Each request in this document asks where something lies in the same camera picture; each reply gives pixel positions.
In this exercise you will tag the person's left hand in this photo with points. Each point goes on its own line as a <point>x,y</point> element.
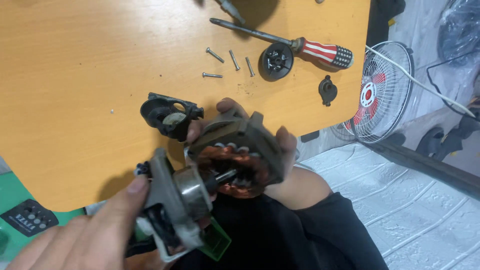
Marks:
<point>86,240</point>

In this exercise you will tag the plastic wrapped dark fan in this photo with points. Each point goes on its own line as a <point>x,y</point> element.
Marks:
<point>459,30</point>

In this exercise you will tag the small black bearing cap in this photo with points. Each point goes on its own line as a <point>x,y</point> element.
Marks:
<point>327,90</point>

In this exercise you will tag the heap of black parts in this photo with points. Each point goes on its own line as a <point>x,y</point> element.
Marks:
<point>453,138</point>

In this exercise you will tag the black plastic gearbox housing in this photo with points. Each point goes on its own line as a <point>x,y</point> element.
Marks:
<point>165,116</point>

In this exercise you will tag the green fan base with panel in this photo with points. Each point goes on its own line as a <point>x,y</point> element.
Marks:
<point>15,187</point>

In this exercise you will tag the dark metal bar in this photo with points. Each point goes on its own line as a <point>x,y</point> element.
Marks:
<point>423,165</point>

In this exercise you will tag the black round plastic cap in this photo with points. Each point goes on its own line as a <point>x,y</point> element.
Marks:
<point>268,69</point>

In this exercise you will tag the person's right hand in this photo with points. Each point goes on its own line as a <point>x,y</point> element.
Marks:
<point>296,187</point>

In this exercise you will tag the cluster of small screws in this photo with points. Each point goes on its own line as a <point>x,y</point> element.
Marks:
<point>276,60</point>

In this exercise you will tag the red white electric fan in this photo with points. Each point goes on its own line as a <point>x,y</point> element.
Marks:
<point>382,93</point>

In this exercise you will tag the grey metal screwdriver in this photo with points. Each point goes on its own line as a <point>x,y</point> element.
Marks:
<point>231,10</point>

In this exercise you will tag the long silver screw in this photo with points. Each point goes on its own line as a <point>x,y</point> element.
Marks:
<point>214,54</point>
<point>234,60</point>
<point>250,66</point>
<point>212,75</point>

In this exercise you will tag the black plastic part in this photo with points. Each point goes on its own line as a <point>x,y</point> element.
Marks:
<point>382,18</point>

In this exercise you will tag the fan motor stator copper windings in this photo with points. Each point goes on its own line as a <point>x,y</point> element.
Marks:
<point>243,165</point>

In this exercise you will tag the grey motor rotor with cover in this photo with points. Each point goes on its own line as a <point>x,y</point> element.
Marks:
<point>187,191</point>

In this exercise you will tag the green plastic housing part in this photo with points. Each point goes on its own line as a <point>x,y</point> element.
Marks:
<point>217,240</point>

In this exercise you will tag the red white striped screwdriver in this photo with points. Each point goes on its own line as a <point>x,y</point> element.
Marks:
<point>322,51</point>

